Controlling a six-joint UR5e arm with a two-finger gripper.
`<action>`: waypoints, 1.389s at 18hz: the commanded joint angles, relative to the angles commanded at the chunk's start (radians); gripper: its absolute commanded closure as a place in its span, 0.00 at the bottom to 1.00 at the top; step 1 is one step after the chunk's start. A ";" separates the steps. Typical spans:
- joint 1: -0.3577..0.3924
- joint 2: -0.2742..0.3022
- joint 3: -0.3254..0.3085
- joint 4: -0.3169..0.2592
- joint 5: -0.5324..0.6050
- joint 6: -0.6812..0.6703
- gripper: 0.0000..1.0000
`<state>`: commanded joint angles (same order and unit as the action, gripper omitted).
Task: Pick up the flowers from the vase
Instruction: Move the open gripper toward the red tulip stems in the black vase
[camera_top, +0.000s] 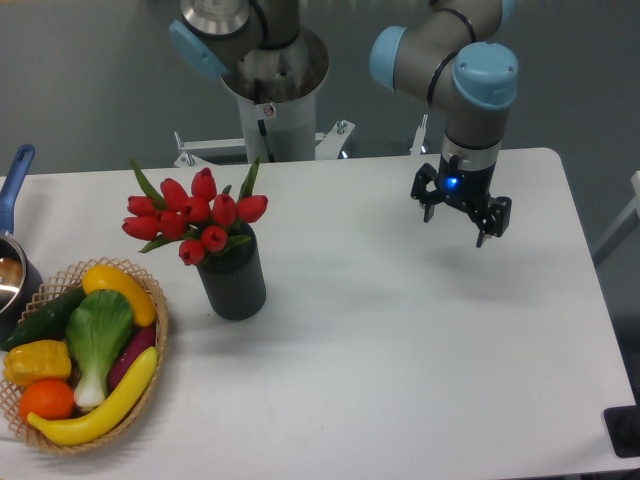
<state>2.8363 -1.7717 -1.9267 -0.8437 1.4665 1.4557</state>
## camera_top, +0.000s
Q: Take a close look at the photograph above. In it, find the yellow banana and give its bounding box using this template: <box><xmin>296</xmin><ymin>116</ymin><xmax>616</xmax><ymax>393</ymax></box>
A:
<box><xmin>27</xmin><ymin>346</ymin><xmax>158</xmax><ymax>447</ymax></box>

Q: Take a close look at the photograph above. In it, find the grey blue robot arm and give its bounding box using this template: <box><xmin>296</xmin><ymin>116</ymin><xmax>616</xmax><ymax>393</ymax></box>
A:
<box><xmin>169</xmin><ymin>1</ymin><xmax>519</xmax><ymax>239</ymax></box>

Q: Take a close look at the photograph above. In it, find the orange fruit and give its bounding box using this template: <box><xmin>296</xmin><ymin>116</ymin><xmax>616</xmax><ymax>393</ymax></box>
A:
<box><xmin>19</xmin><ymin>379</ymin><xmax>75</xmax><ymax>421</ymax></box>

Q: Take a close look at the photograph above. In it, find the red tulip bouquet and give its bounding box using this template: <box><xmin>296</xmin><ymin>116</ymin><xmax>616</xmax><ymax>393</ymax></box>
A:
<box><xmin>122</xmin><ymin>160</ymin><xmax>268</xmax><ymax>267</ymax></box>

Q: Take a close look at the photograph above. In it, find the green bok choy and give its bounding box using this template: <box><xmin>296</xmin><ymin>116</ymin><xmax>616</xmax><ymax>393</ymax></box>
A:
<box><xmin>65</xmin><ymin>290</ymin><xmax>134</xmax><ymax>411</ymax></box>

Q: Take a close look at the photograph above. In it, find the yellow bell pepper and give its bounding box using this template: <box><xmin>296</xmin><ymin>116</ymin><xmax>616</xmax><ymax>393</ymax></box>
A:
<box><xmin>3</xmin><ymin>340</ymin><xmax>72</xmax><ymax>387</ymax></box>

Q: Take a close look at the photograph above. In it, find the green cucumber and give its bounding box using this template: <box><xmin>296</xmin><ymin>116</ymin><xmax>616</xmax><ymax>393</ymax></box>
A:
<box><xmin>1</xmin><ymin>288</ymin><xmax>85</xmax><ymax>352</ymax></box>

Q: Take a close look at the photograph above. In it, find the white frame at right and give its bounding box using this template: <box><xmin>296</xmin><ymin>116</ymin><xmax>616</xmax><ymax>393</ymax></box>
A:
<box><xmin>592</xmin><ymin>171</ymin><xmax>639</xmax><ymax>267</ymax></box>

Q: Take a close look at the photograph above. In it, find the dark grey ribbed vase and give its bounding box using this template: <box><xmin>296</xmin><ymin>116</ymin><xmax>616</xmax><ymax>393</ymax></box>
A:
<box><xmin>196</xmin><ymin>224</ymin><xmax>267</xmax><ymax>321</ymax></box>

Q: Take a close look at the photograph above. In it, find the woven wicker basket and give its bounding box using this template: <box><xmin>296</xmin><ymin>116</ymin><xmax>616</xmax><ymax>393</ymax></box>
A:
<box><xmin>1</xmin><ymin>258</ymin><xmax>168</xmax><ymax>454</ymax></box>

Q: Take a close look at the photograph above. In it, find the black device at table edge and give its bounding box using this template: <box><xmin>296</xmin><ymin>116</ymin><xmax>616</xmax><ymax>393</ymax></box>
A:
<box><xmin>603</xmin><ymin>405</ymin><xmax>639</xmax><ymax>458</ymax></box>

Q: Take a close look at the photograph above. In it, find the purple eggplant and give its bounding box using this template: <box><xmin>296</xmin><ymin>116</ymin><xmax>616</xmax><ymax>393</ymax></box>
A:
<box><xmin>107</xmin><ymin>325</ymin><xmax>156</xmax><ymax>391</ymax></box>

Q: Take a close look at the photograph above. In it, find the blue handled saucepan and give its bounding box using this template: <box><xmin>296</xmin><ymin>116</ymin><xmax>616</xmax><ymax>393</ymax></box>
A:
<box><xmin>1</xmin><ymin>144</ymin><xmax>42</xmax><ymax>342</ymax></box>

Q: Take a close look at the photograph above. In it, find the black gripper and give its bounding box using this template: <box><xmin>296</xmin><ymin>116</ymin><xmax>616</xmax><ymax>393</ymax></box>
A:
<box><xmin>410</xmin><ymin>155</ymin><xmax>512</xmax><ymax>248</ymax></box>

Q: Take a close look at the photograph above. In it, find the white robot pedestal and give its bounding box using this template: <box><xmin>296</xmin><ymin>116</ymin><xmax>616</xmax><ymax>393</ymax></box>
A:
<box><xmin>174</xmin><ymin>27</ymin><xmax>355</xmax><ymax>167</ymax></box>

